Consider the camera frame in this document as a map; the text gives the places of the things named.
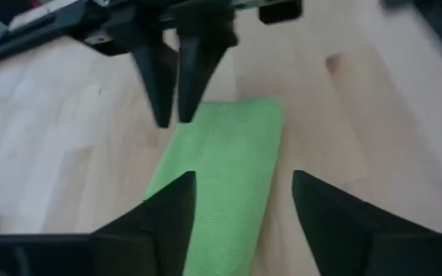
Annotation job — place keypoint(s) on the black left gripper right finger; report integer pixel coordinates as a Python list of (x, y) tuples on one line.
[(359, 249)]

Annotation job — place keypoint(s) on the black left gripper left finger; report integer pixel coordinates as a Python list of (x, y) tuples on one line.
[(129, 253)]

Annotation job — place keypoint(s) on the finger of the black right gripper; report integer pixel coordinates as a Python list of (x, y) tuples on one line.
[(159, 84), (194, 76)]

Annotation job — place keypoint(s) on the green microfiber towel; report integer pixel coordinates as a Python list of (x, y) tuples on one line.
[(225, 153)]

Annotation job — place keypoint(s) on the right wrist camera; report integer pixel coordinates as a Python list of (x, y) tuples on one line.
[(280, 11)]

